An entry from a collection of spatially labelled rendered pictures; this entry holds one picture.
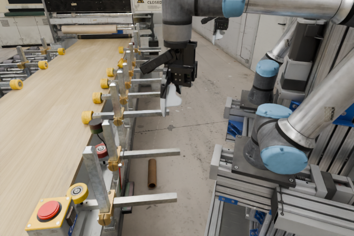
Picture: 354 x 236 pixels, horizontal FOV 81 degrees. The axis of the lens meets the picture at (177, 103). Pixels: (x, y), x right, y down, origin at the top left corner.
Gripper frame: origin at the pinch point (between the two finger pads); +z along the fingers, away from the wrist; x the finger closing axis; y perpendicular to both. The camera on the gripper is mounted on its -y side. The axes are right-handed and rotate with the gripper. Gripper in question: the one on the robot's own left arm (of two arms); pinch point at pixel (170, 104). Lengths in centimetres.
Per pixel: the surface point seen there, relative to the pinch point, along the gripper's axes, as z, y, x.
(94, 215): 70, -41, -6
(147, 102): 132, -115, 205
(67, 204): 9.6, -12.6, -33.1
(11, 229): 42, -48, -32
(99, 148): 41, -44, 11
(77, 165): 42, -47, -1
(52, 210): 8.5, -13.7, -35.8
